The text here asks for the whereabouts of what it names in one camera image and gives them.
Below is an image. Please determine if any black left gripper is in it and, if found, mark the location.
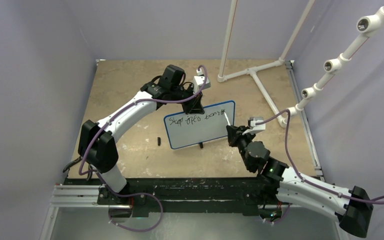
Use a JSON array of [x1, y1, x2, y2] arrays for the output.
[[171, 84, 205, 116]]

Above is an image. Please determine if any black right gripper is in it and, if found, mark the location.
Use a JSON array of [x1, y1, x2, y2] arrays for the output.
[[227, 125, 257, 171]]

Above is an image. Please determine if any white marker pen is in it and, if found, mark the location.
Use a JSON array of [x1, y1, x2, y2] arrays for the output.
[[223, 112, 231, 126]]

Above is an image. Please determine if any blue framed whiteboard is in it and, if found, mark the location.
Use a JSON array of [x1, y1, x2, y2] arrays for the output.
[[163, 100, 236, 150]]

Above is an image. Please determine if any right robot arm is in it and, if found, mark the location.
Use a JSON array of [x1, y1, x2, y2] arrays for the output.
[[226, 125, 374, 238]]

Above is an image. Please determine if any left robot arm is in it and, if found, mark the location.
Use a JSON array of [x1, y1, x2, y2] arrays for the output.
[[77, 64, 205, 205]]

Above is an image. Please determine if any black pliers tool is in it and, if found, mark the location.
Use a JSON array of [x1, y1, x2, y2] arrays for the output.
[[62, 156, 93, 182]]

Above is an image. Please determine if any white PVC pipe with fittings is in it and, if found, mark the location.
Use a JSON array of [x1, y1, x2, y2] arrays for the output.
[[285, 5, 384, 118]]

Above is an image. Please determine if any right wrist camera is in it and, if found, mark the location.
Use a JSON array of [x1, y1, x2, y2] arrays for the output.
[[242, 116, 266, 135]]

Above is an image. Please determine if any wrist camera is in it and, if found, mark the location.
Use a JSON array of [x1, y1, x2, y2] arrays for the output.
[[242, 116, 266, 135], [192, 75, 211, 93]]

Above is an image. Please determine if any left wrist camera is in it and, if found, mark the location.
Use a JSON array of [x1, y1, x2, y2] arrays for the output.
[[192, 75, 211, 93]]

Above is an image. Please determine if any white PVC pipe frame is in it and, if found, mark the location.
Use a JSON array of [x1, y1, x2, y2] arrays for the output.
[[217, 0, 316, 128]]

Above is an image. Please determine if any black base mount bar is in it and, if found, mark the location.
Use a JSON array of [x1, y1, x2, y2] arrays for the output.
[[63, 177, 278, 217]]

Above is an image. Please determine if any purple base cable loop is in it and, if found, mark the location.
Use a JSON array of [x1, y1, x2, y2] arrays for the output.
[[108, 192, 164, 233]]

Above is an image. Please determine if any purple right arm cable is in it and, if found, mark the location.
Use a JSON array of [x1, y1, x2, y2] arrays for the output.
[[256, 109, 384, 205]]

